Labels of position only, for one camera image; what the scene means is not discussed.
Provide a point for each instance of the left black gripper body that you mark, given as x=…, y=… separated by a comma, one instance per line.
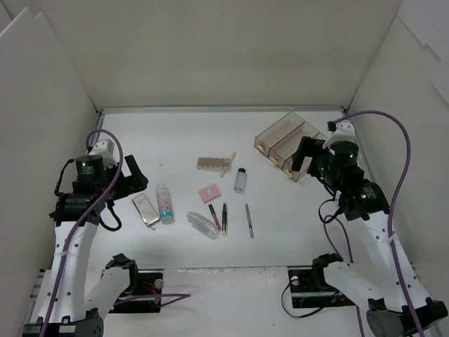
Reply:
x=130, y=179

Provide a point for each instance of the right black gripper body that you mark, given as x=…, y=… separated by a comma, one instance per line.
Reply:
x=310, y=151

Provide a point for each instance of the white pink teal bottle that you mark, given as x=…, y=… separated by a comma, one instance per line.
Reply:
x=164, y=204

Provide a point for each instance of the pink concealer tube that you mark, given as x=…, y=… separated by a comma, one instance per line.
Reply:
x=228, y=166

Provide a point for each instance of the red lip gloss tube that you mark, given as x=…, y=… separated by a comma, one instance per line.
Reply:
x=214, y=215

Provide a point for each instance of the clear bottle black cap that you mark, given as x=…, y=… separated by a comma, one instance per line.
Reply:
x=240, y=182

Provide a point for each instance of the houndstooth eyeliner pen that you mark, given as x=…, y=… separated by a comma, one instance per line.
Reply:
x=250, y=227

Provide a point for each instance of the dark teal lipstick crayon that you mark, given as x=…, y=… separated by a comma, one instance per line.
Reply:
x=224, y=218

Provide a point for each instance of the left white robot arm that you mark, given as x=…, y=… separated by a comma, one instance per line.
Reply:
x=67, y=308

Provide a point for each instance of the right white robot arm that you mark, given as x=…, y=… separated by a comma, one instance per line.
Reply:
x=399, y=305

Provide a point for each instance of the clear three-drawer organizer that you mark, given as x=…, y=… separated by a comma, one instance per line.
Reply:
x=281, y=140

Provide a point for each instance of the pink square compact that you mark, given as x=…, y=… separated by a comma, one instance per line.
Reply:
x=209, y=193

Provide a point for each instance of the brown eyeshadow palette clear case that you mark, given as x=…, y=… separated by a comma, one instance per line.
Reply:
x=214, y=164

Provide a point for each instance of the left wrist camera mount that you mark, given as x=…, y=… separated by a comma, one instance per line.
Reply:
x=104, y=148

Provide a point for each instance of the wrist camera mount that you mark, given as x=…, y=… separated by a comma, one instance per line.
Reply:
x=104, y=148
x=340, y=131

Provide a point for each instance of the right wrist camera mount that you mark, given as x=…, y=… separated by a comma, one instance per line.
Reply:
x=340, y=131

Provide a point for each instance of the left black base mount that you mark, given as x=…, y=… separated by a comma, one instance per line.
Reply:
x=142, y=283

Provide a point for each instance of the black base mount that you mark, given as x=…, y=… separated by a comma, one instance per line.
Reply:
x=307, y=288
x=142, y=283

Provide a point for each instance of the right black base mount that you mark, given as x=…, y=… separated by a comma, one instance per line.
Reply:
x=307, y=288

